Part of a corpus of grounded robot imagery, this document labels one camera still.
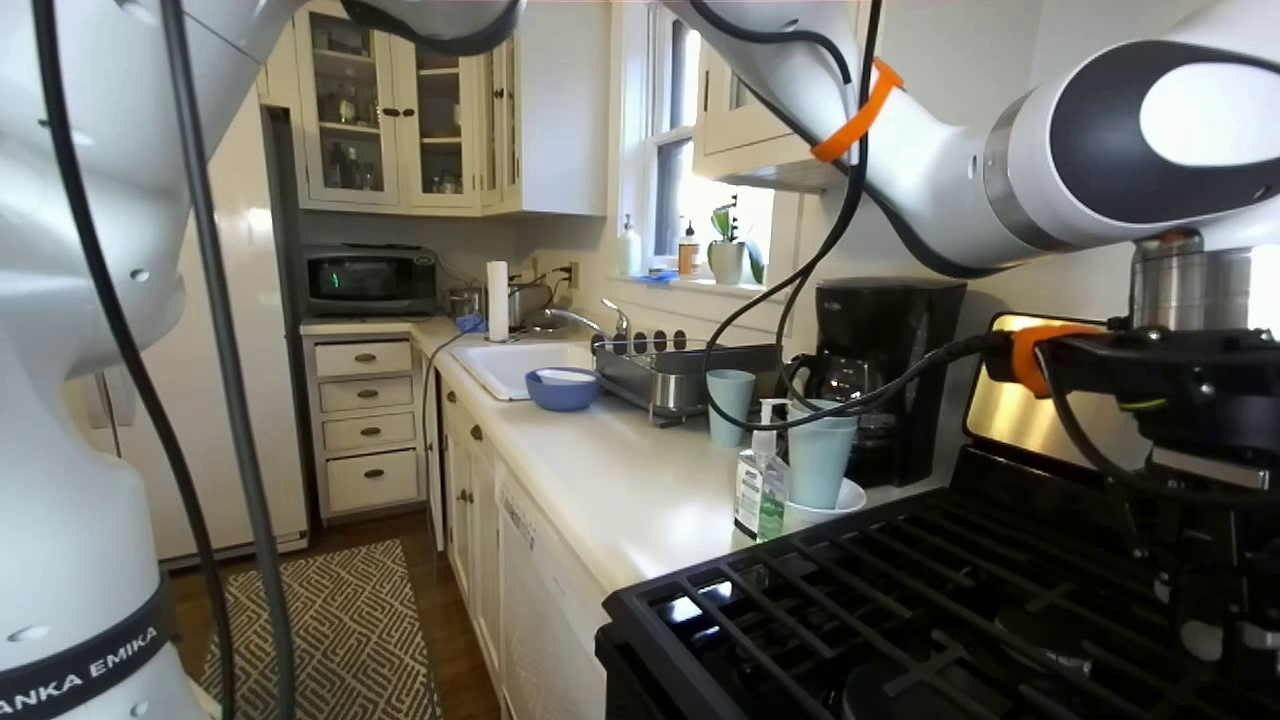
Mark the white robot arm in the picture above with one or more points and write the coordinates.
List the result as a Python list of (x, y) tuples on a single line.
[(1134, 146)]

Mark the white base cabinet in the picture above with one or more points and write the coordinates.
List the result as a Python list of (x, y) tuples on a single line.
[(492, 533)]

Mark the black gas stove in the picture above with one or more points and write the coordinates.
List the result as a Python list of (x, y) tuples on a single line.
[(934, 613)]

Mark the orange soap bottle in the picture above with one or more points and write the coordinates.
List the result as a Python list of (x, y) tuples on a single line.
[(690, 255)]

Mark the blue sponge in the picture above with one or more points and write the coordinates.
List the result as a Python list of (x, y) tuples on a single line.
[(657, 279)]

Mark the black microwave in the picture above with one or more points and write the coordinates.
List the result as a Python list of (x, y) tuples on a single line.
[(365, 280)]

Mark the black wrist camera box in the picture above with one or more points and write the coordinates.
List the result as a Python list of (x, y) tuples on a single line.
[(1174, 392)]

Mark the black coffee maker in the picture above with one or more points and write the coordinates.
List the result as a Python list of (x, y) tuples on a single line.
[(886, 333)]

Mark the white sink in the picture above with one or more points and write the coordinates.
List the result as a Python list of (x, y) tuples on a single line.
[(520, 363)]

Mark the blue cloth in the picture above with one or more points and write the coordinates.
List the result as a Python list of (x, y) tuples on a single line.
[(471, 326)]

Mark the white refrigerator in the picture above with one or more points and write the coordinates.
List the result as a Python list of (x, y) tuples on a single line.
[(252, 333)]

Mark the white framed window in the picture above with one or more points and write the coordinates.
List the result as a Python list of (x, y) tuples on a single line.
[(664, 132)]

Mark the white glass door wall cabinet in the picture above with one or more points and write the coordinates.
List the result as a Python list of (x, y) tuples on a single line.
[(443, 120)]

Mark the light blue cup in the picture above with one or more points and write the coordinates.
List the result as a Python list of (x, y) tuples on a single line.
[(819, 462)]

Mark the narrow white glass wall cabinet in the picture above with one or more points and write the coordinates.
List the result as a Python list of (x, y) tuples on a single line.
[(746, 132)]

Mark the white soap bottle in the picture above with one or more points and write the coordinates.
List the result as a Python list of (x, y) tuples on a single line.
[(628, 251)]

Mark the blue bowl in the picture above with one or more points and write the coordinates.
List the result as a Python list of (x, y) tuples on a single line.
[(561, 388)]

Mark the plant in white pot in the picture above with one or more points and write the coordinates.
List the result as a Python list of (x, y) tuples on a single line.
[(729, 255)]

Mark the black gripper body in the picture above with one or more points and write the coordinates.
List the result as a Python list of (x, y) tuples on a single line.
[(1221, 515)]

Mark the white drawer unit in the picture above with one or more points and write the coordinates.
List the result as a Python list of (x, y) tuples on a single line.
[(365, 425)]

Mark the teal cup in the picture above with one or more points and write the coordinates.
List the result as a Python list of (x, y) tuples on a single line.
[(729, 406)]

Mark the patterned grey rug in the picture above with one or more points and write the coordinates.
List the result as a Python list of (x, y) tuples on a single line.
[(347, 643)]

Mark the green hand sanitizer bottle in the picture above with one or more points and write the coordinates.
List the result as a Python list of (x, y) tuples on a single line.
[(762, 495)]

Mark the white paper towel roll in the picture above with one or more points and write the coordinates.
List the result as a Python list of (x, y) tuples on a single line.
[(499, 301)]

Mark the chrome faucet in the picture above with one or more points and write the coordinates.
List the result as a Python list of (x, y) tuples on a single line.
[(585, 319)]

